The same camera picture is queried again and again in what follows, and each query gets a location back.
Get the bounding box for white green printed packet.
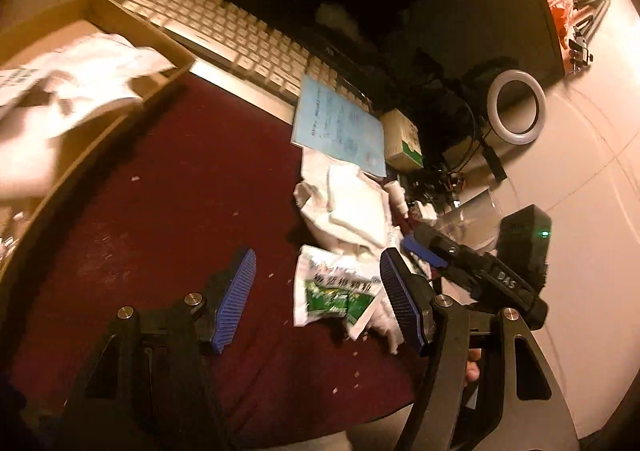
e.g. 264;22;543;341
293;245;383;341

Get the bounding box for white cloth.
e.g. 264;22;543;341
294;148;404;355

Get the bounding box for white green small box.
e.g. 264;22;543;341
380;110;423;172

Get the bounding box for dark red table mat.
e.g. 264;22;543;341
1;75;424;448

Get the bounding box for light blue notebook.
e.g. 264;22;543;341
291;75;386;178

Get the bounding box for white computer keyboard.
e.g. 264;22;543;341
122;0;372;113

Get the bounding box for white packets in box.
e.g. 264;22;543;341
1;33;175;200

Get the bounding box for orange bag on hooks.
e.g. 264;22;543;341
547;0;574;67

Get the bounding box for brown cardboard box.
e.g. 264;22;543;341
1;0;194;275

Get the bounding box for black camera box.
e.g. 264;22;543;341
496;204;552;294

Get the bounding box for white ring light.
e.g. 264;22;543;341
486;70;547;146

